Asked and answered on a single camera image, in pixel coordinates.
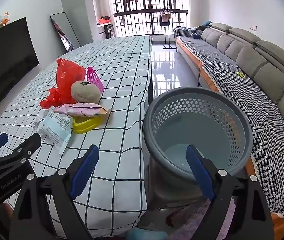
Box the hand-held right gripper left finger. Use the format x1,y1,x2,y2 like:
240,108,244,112
9,144,100,240

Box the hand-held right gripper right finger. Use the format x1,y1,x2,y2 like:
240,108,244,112
186,144,275,240

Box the white blue paper packet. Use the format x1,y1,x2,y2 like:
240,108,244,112
33,110,73,155

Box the grey perforated plastic basket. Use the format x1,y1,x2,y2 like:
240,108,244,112
143,87,254,184

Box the yellow plastic piece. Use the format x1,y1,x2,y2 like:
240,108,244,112
72,116,105,134

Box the pink wet wipes packet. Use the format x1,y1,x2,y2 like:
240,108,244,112
52,102,113,118

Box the red plastic bag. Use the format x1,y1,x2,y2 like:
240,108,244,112
40,58,87,110

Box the beige plush ball pouch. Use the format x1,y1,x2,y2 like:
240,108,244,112
71,80,101,104

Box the pink mesh plastic cone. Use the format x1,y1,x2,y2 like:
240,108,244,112
85,66,104,93

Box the grey plastic stool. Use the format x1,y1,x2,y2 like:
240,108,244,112
142,152,222,210

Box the purple fluffy rug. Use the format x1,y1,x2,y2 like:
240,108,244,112
166,197,237,240

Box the black television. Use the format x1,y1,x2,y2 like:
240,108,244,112
0,17,40,130

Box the light blue cloth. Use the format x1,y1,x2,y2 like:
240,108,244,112
125,229,169,240

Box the white black checked tablecloth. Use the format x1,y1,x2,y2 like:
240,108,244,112
0,35,154,239

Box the houndstooth sofa cover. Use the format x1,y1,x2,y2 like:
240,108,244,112
173,27,284,233

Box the grey fabric sofa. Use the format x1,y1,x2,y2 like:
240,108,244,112
173,22,284,240

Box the leaning floor mirror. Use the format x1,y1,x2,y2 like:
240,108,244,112
50,12,80,53

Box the orange white plush toy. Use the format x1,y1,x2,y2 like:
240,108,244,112
0,12,10,26

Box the black clothes stand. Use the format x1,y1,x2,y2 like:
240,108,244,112
158,9,176,48

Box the white counter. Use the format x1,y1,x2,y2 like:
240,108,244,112
97,24,111,39

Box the orange bag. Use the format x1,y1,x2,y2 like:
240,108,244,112
97,16,111,26

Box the black window grille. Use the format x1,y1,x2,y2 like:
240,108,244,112
108,0,190,39

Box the pink hanging garment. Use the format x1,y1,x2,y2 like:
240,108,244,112
159,14,172,27

